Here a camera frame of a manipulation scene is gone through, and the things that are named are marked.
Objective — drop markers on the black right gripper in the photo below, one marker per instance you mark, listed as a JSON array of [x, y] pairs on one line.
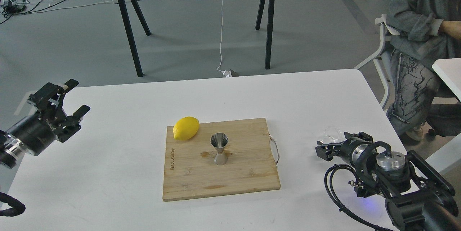
[[348, 150]]

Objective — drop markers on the small clear glass cup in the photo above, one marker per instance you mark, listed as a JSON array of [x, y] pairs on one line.
[[332, 135]]

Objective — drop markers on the yellow lemon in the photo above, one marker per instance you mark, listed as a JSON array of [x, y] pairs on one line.
[[185, 128]]

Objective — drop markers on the white side table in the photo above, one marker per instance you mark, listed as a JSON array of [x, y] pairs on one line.
[[445, 118]]

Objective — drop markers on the steel jigger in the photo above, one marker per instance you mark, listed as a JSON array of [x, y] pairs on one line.
[[219, 141]]

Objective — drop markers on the wooden cutting board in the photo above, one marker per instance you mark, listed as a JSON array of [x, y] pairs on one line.
[[190, 171]]

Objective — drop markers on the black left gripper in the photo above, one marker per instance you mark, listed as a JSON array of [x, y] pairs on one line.
[[34, 133]]

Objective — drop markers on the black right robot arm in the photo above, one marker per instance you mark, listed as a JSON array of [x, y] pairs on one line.
[[417, 197]]

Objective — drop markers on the white office chair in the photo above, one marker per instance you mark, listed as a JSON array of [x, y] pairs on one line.
[[381, 57]]

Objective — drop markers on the person in grey hoodie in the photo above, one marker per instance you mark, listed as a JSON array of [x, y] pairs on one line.
[[429, 30]]

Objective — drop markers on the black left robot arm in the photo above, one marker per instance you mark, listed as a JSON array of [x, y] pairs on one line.
[[8, 163]]

